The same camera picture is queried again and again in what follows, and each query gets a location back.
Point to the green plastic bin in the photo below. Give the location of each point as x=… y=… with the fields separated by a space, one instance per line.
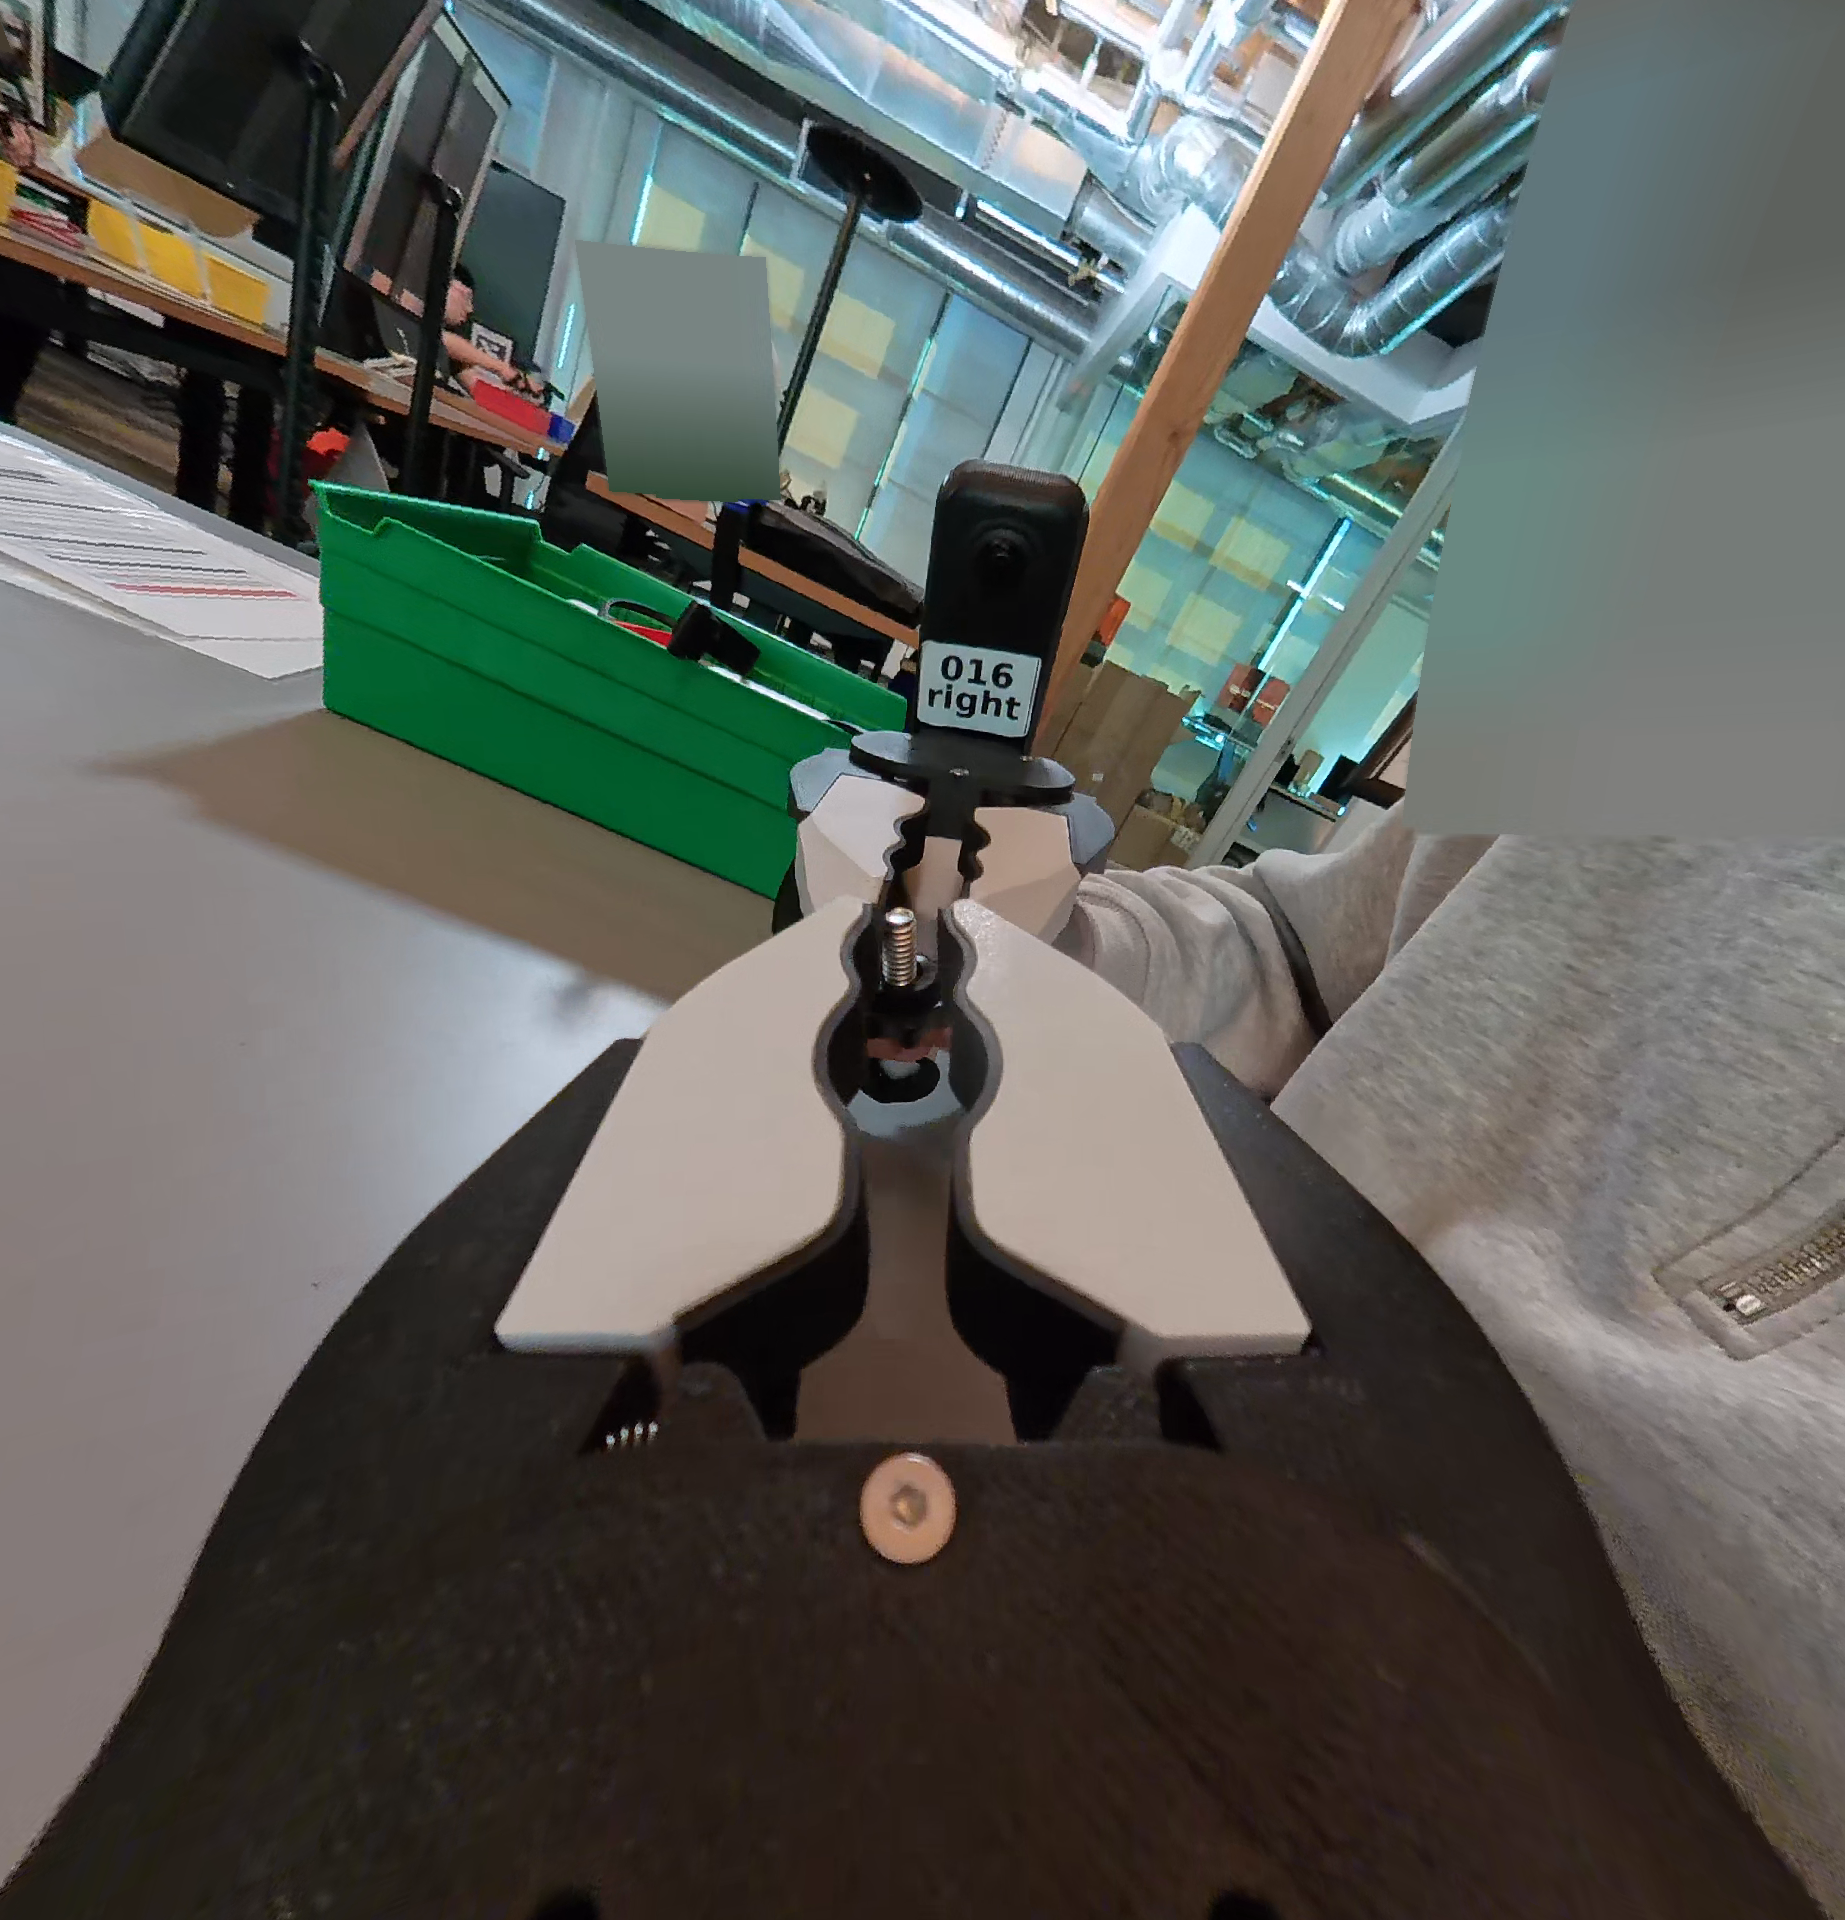
x=487 y=675

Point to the metal bolt with black knob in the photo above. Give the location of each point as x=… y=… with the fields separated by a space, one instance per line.
x=898 y=947

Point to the wooden beam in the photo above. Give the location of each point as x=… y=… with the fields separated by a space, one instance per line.
x=1236 y=300

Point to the black plastic object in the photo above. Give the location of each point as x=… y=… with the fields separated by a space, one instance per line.
x=711 y=633

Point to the black pole with disc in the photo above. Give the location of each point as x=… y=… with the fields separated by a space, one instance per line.
x=860 y=173

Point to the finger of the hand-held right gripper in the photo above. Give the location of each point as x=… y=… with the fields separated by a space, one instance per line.
x=1036 y=870
x=846 y=848

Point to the large black monitor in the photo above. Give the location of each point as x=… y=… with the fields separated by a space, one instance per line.
x=261 y=92

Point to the printed paper sheet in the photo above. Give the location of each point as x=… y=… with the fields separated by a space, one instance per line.
x=112 y=557

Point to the black monitor stand pole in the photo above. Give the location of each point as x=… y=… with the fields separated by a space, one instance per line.
x=304 y=300

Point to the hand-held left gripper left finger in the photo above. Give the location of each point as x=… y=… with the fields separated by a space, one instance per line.
x=682 y=1170

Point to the person's right forearm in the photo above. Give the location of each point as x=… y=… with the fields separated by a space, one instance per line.
x=1191 y=960

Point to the person in grey hoodie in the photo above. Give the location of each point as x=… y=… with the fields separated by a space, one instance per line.
x=1612 y=1200

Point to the silver ventilation ducts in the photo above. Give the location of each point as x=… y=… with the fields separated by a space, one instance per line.
x=1311 y=180

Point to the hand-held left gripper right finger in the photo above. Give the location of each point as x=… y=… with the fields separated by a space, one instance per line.
x=1101 y=1185

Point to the long wooden workbench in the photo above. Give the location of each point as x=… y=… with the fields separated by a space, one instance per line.
x=141 y=292

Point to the brown cardboard boxes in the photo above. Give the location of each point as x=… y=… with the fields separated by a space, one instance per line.
x=1132 y=752

